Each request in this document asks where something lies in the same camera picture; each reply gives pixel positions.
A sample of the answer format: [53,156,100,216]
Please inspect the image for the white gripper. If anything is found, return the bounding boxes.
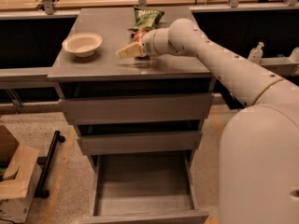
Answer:
[116,28,175,59]

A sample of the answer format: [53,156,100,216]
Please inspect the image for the red coke can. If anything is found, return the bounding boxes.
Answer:
[134,29,147,43]

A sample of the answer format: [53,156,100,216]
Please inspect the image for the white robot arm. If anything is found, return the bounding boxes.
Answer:
[117,19,299,224]

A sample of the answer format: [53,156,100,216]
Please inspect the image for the grey drawer cabinet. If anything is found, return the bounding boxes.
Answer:
[47,6,222,224]

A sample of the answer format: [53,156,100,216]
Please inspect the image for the grey top drawer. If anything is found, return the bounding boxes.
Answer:
[59,93,213,125]

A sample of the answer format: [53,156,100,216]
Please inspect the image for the open grey bottom drawer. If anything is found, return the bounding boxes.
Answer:
[79,151,208,224]

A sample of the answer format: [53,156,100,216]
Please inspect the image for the green chip bag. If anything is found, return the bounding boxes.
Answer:
[130,7,164,31]

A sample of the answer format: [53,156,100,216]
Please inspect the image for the white paper bowl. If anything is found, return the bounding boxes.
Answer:
[62,33,103,58]

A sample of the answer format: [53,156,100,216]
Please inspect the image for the clear sanitizer bottle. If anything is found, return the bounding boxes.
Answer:
[248,42,264,63]

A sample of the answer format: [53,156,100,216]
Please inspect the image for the black metal stand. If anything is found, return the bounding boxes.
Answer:
[35,131,65,199]

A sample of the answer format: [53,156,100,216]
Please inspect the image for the open cardboard box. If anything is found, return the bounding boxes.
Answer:
[0,125,41,224]

